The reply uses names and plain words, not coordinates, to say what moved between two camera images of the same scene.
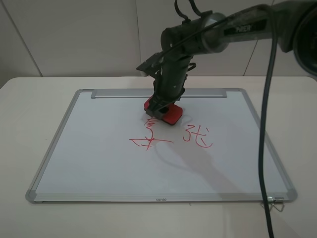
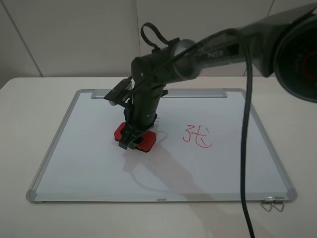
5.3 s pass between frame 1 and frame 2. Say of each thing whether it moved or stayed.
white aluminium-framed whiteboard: stayed
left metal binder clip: stayed
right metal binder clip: stayed
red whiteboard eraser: moved
